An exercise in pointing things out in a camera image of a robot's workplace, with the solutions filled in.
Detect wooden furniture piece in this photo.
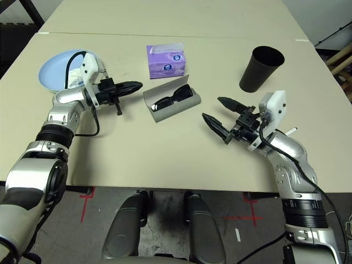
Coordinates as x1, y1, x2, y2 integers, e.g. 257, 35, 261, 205
327, 43, 352, 105

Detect black table foot bar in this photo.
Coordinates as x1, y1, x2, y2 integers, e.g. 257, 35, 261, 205
65, 185, 94, 195
244, 191, 281, 201

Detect white tissue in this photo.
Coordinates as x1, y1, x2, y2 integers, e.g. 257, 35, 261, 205
67, 68, 85, 89

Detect purple tissue pack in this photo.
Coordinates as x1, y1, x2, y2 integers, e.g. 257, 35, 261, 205
146, 42, 185, 80

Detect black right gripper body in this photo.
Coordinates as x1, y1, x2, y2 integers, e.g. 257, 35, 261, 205
227, 105, 262, 144

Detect black sunglasses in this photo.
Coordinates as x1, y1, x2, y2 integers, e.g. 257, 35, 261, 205
150, 84, 193, 112

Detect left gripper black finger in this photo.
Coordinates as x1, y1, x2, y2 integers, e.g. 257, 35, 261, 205
114, 81, 144, 90
116, 88, 140, 98

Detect blue plastic plate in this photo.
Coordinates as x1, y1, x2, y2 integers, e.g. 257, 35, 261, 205
38, 48, 100, 93

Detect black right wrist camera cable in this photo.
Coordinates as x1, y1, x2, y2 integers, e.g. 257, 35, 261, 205
246, 118, 349, 264

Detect grey robot left leg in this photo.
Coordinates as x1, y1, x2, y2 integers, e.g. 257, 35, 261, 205
101, 192, 146, 262

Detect black foam floor mat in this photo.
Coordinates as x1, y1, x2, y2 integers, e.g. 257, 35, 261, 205
0, 21, 38, 80

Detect grey glasses case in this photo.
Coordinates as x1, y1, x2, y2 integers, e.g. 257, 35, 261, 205
142, 74, 201, 124

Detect grey robot right leg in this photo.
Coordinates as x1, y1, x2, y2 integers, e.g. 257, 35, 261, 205
184, 191, 223, 264

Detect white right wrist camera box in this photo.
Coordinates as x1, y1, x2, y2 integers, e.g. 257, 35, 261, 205
249, 90, 287, 151

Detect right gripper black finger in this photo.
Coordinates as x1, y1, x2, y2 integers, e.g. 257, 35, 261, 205
217, 96, 250, 114
202, 112, 232, 144

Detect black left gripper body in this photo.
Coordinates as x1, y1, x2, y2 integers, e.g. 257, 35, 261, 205
95, 78, 123, 116

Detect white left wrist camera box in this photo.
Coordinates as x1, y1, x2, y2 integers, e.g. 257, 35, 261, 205
79, 51, 109, 111

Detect grey robot leg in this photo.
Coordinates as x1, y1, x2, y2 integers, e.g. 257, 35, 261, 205
184, 191, 223, 264
101, 192, 146, 262

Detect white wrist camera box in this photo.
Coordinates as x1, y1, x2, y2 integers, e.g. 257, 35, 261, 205
79, 51, 109, 111
249, 90, 287, 151

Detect yellow-edged side table black frame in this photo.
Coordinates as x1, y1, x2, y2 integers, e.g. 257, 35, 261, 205
16, 0, 45, 28

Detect black plastic cup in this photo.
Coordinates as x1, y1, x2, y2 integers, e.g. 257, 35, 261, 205
239, 45, 285, 93

